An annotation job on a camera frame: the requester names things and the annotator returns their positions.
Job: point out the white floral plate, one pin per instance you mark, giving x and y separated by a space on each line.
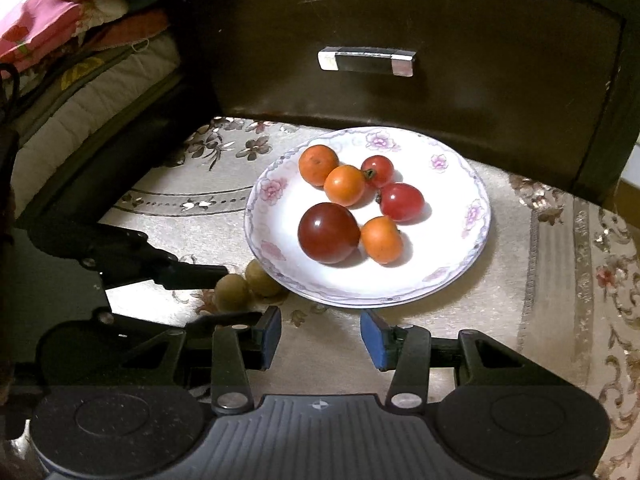
440 230

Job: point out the oblong red cherry tomato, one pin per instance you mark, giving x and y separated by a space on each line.
402 202

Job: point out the large dark red tomato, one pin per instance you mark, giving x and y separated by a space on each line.
329 232

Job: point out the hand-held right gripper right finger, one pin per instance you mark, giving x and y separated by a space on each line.
372 339

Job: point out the yellowish orange kumquat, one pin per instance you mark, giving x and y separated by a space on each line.
344 185

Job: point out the beige longan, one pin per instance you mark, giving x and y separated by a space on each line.
231 291
262 280

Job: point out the small orange kumquat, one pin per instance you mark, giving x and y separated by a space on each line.
381 239

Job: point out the round red cherry tomato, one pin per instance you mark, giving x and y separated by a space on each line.
379 170

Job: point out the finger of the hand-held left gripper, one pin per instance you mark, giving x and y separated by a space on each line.
195 275
230 319

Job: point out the large orange kumquat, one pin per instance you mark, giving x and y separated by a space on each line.
318 165

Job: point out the beige floral tablecloth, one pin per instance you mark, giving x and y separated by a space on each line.
520 280

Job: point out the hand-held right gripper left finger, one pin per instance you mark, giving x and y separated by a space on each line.
272 337

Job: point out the dark wooden nightstand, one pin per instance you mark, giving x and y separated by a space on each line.
450 20

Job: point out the pink floral blanket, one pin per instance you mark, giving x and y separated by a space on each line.
35 25

